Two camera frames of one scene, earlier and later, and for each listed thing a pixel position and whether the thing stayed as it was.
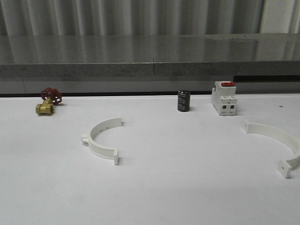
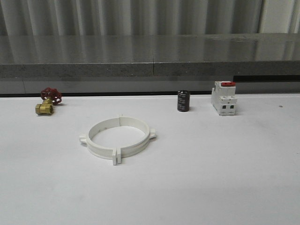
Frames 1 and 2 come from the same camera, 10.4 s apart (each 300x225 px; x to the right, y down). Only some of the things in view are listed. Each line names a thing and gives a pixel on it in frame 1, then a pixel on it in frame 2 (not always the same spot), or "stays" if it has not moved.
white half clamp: x=285 y=167 to x=150 y=133
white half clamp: x=98 y=128 stays
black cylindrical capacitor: x=183 y=98 stays
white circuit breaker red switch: x=223 y=97 stays
